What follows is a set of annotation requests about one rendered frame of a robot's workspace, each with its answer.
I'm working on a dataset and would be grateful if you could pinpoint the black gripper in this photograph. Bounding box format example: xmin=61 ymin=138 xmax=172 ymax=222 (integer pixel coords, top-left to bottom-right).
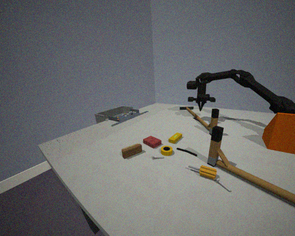
xmin=188 ymin=89 xmax=215 ymax=111

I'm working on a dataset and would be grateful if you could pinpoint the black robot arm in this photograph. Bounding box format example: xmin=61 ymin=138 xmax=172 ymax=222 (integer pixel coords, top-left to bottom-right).
xmin=187 ymin=69 xmax=295 ymax=114

